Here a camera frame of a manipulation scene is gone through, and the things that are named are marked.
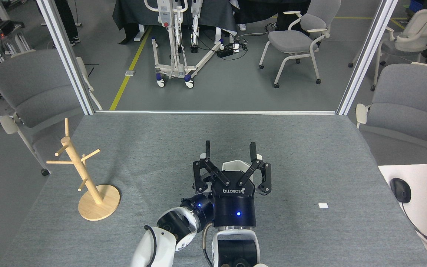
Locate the white faceted cup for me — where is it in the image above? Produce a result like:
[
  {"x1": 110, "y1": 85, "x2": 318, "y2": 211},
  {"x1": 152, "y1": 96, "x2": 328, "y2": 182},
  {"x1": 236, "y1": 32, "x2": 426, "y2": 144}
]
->
[{"x1": 222, "y1": 160, "x2": 253, "y2": 173}]

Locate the person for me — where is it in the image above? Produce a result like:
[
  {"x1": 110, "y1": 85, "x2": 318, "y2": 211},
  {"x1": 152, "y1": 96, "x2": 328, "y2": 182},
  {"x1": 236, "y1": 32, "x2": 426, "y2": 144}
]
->
[{"x1": 53, "y1": 0, "x2": 81, "y2": 47}]

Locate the grey chair beside rack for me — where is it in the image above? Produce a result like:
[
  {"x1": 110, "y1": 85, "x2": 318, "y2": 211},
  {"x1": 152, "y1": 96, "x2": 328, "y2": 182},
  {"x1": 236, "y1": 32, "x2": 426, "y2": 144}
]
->
[{"x1": 0, "y1": 49, "x2": 103, "y2": 177}]

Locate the grey chair beside desk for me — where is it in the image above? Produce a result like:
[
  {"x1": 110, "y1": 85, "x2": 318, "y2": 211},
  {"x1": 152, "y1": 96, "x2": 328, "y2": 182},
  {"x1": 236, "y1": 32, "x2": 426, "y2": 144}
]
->
[{"x1": 355, "y1": 62, "x2": 427, "y2": 164}]

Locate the grey chair with white frame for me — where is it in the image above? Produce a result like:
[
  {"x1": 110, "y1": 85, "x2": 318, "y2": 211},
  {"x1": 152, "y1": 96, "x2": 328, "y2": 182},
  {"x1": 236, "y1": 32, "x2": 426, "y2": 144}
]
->
[{"x1": 259, "y1": 0, "x2": 342, "y2": 89}]

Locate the silver post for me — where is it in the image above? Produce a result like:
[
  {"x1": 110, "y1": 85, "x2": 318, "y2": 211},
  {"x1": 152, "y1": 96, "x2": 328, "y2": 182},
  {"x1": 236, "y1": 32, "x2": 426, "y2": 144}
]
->
[
  {"x1": 36, "y1": 0, "x2": 103, "y2": 115},
  {"x1": 336, "y1": 0, "x2": 399, "y2": 116}
]

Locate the white-backed grey chair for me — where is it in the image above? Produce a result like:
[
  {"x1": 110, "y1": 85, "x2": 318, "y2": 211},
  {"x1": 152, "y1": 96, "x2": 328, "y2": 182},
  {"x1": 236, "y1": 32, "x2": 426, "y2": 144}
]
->
[{"x1": 348, "y1": 8, "x2": 427, "y2": 92}]

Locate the white stand on wheels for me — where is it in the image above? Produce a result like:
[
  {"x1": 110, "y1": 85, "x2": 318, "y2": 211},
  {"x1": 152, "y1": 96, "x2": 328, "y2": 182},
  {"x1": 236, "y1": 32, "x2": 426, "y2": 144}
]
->
[{"x1": 143, "y1": 0, "x2": 226, "y2": 89}]

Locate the wooden cup rack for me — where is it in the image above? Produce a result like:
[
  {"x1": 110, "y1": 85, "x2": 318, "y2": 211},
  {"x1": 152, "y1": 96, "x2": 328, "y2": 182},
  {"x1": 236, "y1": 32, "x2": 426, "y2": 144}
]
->
[{"x1": 46, "y1": 118, "x2": 120, "y2": 221}]

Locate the black power strip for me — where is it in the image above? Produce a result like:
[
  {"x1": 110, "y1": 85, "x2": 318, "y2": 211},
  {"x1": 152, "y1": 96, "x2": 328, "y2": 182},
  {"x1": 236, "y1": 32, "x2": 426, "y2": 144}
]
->
[{"x1": 216, "y1": 43, "x2": 241, "y2": 58}]

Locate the black table cloth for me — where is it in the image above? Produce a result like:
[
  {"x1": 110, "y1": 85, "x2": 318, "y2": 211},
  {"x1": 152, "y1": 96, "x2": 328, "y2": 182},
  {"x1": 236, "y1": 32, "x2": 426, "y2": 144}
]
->
[
  {"x1": 234, "y1": 0, "x2": 310, "y2": 26},
  {"x1": 112, "y1": 0, "x2": 238, "y2": 45}
]

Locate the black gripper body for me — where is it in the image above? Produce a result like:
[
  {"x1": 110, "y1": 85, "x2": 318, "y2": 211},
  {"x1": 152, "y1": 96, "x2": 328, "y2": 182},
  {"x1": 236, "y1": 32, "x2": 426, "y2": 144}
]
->
[
  {"x1": 212, "y1": 171, "x2": 256, "y2": 228},
  {"x1": 180, "y1": 193, "x2": 214, "y2": 223}
]

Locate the black mouse cable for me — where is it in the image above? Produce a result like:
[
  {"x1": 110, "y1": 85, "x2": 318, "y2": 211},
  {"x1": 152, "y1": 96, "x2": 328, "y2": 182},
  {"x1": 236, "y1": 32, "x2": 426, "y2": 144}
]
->
[{"x1": 401, "y1": 202, "x2": 427, "y2": 260}]

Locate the black computer mouse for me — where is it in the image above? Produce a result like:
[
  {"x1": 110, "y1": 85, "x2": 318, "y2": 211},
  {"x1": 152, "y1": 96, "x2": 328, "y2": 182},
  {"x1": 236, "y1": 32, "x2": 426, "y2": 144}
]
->
[{"x1": 390, "y1": 178, "x2": 411, "y2": 203}]

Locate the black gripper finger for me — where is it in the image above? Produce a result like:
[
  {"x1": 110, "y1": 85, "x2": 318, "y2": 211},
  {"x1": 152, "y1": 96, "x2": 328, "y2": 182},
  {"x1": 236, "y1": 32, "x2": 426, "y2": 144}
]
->
[
  {"x1": 193, "y1": 141, "x2": 231, "y2": 194},
  {"x1": 238, "y1": 142, "x2": 272, "y2": 196}
]

